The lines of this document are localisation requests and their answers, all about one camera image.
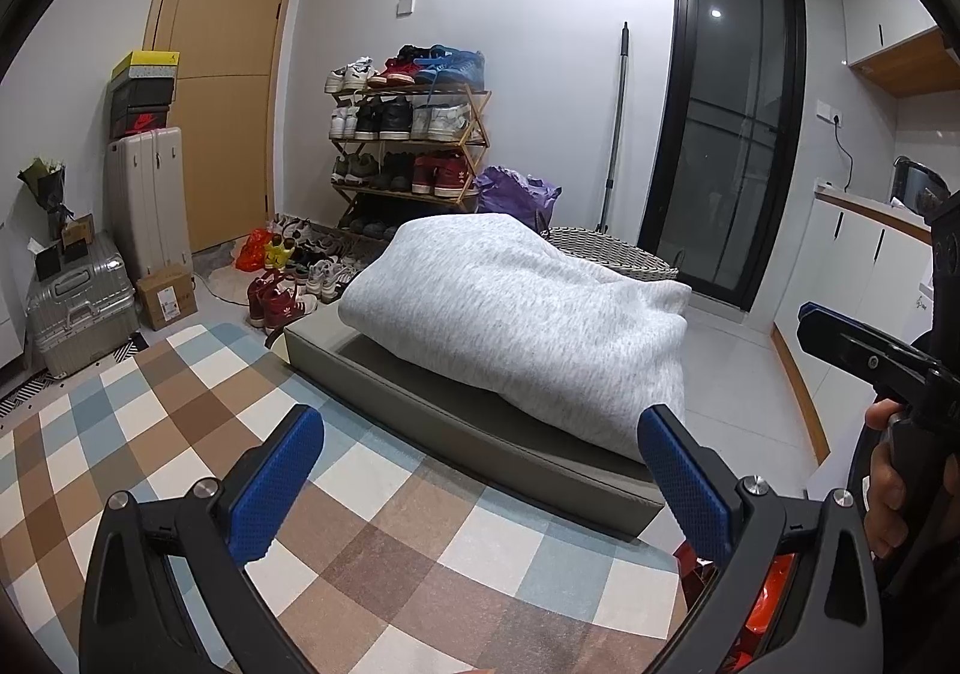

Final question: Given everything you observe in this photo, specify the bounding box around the small brown box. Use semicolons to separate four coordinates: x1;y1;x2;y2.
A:
60;212;95;262

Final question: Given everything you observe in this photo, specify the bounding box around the silver aluminium suitcase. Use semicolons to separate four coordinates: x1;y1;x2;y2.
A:
26;231;142;377

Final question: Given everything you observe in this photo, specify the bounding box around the purple bag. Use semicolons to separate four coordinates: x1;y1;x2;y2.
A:
475;165;563;232

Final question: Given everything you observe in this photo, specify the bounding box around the red plastic stool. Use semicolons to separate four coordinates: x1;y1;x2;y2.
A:
671;540;721;600

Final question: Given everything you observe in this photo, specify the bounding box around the dark grey shoe box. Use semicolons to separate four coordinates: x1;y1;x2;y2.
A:
107;77;177;112

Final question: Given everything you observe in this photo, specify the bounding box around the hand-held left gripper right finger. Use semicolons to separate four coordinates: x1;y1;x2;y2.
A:
637;404;886;674

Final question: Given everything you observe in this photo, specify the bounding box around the person's right hand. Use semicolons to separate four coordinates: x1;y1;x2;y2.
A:
862;398;920;559

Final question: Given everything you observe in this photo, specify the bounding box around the orange plastic basin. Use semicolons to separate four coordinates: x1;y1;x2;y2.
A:
742;550;796;667

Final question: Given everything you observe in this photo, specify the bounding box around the grey upholstered ottoman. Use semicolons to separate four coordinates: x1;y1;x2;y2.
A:
266;302;687;541

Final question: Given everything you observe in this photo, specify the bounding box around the black white striped mat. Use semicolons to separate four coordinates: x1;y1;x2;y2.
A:
0;336;151;420

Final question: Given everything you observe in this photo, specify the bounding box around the cardboard box with label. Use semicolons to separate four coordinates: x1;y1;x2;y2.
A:
135;261;200;331

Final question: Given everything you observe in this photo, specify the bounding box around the checkered tablecloth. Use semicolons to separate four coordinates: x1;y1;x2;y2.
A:
0;321;691;674

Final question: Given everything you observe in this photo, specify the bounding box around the scattered heap of shoes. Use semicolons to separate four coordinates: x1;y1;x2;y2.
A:
246;212;398;330

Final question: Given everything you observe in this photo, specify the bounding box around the red plastic bag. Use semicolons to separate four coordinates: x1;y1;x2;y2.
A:
235;227;290;272

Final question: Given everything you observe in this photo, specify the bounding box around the black kitchen appliance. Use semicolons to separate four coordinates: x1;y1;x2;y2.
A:
891;155;947;214

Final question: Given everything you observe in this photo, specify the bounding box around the black power cable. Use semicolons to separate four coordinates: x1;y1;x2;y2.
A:
829;119;856;191

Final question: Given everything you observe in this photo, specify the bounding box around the metal mop pole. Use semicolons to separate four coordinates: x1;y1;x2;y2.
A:
596;21;632;232

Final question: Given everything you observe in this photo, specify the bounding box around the white kitchen counter cabinet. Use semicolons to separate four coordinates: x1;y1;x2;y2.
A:
769;182;938;465

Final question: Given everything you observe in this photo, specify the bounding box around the wooden shoe rack with shoes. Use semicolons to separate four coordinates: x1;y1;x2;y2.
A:
324;44;487;199

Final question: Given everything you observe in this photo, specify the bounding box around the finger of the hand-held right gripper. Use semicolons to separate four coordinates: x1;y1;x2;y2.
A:
796;301;942;405

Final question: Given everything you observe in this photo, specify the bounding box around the light grey hoodie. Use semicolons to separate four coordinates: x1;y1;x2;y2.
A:
337;212;692;459

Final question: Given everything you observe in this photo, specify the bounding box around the wicker basket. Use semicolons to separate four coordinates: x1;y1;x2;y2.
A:
544;226;680;285

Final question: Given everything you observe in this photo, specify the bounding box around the dark wrapped flower bouquet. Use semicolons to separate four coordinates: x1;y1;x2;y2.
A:
19;156;72;240

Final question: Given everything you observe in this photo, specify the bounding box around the wooden door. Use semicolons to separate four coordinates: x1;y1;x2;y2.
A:
142;0;307;255

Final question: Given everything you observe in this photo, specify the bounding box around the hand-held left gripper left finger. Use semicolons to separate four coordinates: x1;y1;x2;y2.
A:
79;404;327;674

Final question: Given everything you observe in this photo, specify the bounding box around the beige upright suitcase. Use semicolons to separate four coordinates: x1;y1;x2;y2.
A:
103;126;192;285

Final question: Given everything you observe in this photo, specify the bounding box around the white wall cabinet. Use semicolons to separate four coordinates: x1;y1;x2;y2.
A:
838;0;960;97

